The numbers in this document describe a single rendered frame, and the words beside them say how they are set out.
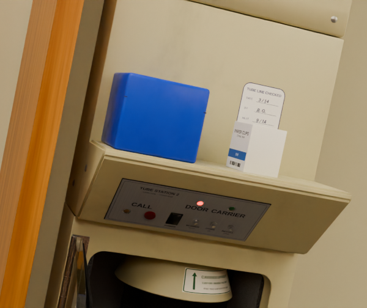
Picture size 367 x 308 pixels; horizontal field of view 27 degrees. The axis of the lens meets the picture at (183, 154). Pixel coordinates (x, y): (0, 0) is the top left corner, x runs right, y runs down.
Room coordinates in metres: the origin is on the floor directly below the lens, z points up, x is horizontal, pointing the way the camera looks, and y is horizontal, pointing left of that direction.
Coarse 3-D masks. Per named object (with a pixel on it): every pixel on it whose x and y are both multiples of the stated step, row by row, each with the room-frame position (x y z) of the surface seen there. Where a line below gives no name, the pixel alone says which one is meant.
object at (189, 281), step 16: (128, 256) 1.10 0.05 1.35; (128, 272) 1.07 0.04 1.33; (144, 272) 1.06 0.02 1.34; (160, 272) 1.05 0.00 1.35; (176, 272) 1.05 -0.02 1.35; (192, 272) 1.05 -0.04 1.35; (208, 272) 1.06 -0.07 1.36; (224, 272) 1.10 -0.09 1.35; (144, 288) 1.04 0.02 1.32; (160, 288) 1.04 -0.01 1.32; (176, 288) 1.04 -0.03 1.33; (192, 288) 1.04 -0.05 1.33; (208, 288) 1.05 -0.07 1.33; (224, 288) 1.08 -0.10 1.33
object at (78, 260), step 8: (80, 240) 0.92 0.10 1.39; (80, 248) 0.88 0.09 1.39; (72, 256) 0.93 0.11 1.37; (80, 256) 0.83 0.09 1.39; (72, 264) 0.88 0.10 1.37; (80, 264) 0.79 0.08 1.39; (72, 272) 0.85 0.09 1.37; (80, 272) 0.76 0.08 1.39; (72, 280) 0.81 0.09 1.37; (80, 280) 0.72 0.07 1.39; (72, 288) 0.78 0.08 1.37; (80, 288) 0.69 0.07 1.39; (64, 296) 0.93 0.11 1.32; (72, 296) 0.75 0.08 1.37; (80, 296) 0.67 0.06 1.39; (64, 304) 0.88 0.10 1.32; (72, 304) 0.72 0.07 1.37; (80, 304) 0.67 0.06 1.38
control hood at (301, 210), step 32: (96, 160) 0.90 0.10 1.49; (128, 160) 0.88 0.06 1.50; (160, 160) 0.89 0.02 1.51; (96, 192) 0.91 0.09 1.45; (224, 192) 0.93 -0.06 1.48; (256, 192) 0.93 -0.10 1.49; (288, 192) 0.93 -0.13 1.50; (320, 192) 0.94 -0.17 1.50; (128, 224) 0.97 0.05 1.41; (288, 224) 0.98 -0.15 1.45; (320, 224) 0.99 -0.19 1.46
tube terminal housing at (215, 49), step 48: (144, 0) 0.98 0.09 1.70; (96, 48) 1.06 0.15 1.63; (144, 48) 0.99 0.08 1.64; (192, 48) 1.01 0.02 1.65; (240, 48) 1.02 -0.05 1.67; (288, 48) 1.04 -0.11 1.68; (336, 48) 1.06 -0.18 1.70; (96, 96) 0.99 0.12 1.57; (240, 96) 1.03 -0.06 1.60; (288, 96) 1.05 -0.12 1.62; (288, 144) 1.05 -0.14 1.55; (96, 240) 0.98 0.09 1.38; (144, 240) 1.00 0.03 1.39; (192, 240) 1.02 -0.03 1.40; (48, 288) 1.07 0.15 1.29; (288, 288) 1.06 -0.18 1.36
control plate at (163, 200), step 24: (120, 192) 0.91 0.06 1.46; (144, 192) 0.92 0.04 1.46; (168, 192) 0.92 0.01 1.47; (192, 192) 0.92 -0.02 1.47; (120, 216) 0.95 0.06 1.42; (168, 216) 0.96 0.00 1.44; (192, 216) 0.96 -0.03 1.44; (216, 216) 0.96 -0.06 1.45; (240, 216) 0.96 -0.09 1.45; (240, 240) 1.00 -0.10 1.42
